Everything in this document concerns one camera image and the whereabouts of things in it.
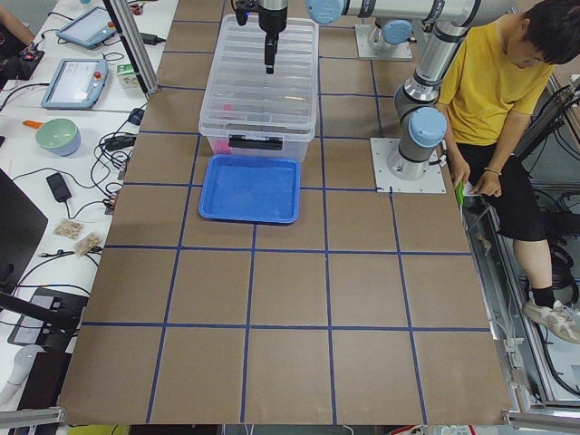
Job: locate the person in yellow shirt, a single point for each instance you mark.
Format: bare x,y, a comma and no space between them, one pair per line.
487,97

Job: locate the black power adapter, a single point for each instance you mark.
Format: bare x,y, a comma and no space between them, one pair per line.
58,187

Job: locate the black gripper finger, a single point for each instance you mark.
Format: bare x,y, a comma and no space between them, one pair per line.
273,52
268,53

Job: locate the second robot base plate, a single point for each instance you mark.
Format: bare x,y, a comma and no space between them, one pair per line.
372,46

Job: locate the green and blue bowl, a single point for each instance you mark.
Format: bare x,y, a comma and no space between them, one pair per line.
61,137

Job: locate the green white carton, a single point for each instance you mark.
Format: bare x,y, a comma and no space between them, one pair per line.
126,76

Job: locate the snack bag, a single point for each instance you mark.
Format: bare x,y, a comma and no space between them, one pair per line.
87,244
68,228

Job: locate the clear plastic box lid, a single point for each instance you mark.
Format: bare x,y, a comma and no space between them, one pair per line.
242,99

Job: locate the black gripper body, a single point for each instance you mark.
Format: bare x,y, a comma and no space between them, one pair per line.
273,21

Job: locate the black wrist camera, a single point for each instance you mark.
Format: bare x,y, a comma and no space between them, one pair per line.
242,10

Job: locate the upper teach pendant tablet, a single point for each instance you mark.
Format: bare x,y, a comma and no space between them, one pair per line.
89,29

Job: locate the teach pendant tablet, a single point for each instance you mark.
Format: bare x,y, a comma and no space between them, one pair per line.
76,85
89,29

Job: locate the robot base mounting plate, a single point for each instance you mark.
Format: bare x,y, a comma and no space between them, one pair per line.
394,174

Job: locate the lower teach pendant tablet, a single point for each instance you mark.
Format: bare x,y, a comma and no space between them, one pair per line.
76,85

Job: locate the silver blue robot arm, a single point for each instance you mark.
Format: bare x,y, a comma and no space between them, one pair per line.
422,126

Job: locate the toy carrot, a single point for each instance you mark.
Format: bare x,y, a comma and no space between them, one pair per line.
33,124

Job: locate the blue plastic tray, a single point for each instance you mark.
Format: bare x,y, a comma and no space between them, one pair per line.
251,189

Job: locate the clear plastic storage box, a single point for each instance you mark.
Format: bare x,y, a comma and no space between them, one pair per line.
268,140

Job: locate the aluminium frame post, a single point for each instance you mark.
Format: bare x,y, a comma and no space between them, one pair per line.
126,27

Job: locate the red block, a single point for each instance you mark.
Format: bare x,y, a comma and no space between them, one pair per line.
221,146

